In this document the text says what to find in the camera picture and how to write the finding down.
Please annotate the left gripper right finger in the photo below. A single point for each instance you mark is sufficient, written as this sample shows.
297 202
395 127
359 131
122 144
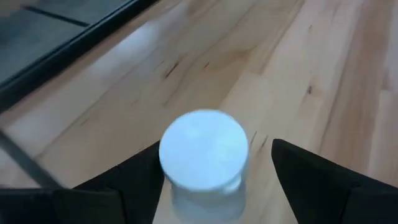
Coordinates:
323 199

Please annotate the white Trader Joe's melatonin bottle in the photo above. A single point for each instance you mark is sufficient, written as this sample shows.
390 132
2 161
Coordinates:
203 149

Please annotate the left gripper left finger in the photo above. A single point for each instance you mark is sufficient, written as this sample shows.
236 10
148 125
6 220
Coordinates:
133 193

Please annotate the wooden shelf with black frame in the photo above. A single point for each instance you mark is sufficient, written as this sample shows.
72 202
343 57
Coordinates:
248 62

